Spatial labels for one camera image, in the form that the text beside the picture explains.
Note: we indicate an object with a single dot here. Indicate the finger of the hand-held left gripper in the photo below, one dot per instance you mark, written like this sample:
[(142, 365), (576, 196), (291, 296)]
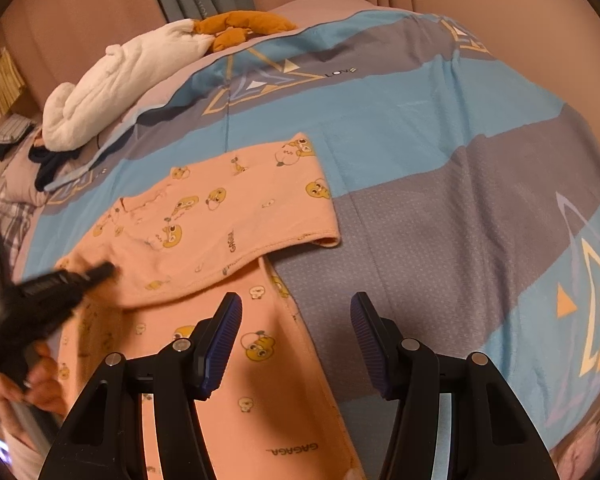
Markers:
[(87, 276)]

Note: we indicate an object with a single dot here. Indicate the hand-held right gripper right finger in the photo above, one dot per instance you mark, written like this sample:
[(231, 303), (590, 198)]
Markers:
[(367, 330)]

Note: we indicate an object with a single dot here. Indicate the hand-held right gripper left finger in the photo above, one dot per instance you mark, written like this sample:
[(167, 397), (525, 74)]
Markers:
[(224, 330)]

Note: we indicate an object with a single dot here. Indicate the pink duck print pants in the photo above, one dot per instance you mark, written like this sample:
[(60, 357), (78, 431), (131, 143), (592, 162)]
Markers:
[(260, 375)]

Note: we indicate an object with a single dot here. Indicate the pink duck print shirt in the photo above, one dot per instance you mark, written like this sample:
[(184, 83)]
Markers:
[(205, 230)]

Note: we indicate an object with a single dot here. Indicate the person's left forearm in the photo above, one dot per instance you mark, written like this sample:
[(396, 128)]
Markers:
[(25, 455)]

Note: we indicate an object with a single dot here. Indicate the person's left hand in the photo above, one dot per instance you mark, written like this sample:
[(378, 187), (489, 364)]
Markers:
[(45, 385)]

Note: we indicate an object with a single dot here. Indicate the large plaid pillow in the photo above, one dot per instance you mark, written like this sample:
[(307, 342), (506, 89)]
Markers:
[(0, 225)]

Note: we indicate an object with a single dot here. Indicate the dark blue cloth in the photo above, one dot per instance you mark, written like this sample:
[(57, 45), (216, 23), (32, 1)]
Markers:
[(55, 165)]

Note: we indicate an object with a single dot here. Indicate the grey pink pillow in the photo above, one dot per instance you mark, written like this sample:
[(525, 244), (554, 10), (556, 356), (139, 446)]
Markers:
[(25, 170)]

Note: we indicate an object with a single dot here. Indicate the small plaid pillow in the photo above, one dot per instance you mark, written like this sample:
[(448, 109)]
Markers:
[(10, 132)]

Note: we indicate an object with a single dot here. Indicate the white plush goose toy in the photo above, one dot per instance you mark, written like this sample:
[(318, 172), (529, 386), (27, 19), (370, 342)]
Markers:
[(125, 75)]

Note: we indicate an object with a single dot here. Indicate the blue grey striped duvet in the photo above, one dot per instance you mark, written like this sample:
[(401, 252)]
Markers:
[(405, 125)]

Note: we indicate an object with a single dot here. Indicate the yellow tassel hanging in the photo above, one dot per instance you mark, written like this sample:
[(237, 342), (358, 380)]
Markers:
[(5, 82)]

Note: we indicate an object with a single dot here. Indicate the light brown printed cloth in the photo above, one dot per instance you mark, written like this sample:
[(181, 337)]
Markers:
[(585, 440)]

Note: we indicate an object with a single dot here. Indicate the grey pink bed sheet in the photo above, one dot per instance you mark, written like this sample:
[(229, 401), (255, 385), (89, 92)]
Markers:
[(330, 12)]

